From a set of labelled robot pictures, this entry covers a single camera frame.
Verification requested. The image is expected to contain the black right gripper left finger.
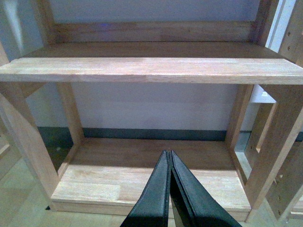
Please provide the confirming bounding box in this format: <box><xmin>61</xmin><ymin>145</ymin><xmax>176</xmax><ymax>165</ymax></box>
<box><xmin>121</xmin><ymin>151</ymin><xmax>170</xmax><ymax>227</ymax></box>

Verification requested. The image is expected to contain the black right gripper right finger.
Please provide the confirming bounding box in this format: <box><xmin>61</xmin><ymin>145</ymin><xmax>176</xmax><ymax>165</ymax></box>
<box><xmin>169</xmin><ymin>151</ymin><xmax>240</xmax><ymax>227</ymax></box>

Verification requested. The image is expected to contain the wooden shelf unit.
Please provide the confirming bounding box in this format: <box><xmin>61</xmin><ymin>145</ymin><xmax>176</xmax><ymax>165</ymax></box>
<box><xmin>0</xmin><ymin>0</ymin><xmax>303</xmax><ymax>221</ymax></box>

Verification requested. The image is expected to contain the neighbouring wooden shelf frame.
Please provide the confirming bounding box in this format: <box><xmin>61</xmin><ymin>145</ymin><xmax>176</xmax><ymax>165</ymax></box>
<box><xmin>244</xmin><ymin>0</ymin><xmax>303</xmax><ymax>222</ymax></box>

